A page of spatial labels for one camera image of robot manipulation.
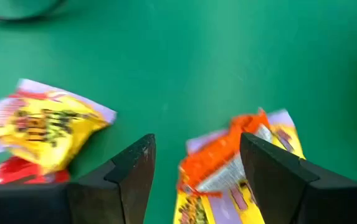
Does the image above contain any red Kit Kat candy pack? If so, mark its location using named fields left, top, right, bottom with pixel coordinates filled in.
left=0, top=156, right=70, bottom=185

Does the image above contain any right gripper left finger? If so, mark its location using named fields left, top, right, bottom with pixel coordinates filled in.
left=67, top=133, right=157, bottom=224

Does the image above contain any yellow Sour Patch candy pack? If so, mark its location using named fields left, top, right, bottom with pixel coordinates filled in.
left=0, top=78, right=118, bottom=175
left=185, top=108, right=306, bottom=160
left=172, top=182, right=265, bottom=224

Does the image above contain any green felt table mat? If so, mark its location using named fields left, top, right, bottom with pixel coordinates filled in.
left=0, top=0, right=357, bottom=224

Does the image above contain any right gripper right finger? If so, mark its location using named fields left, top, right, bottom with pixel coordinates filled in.
left=240, top=133, right=353, bottom=224

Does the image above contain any orange Reese's candy pack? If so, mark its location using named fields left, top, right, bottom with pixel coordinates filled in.
left=177, top=107, right=274, bottom=198

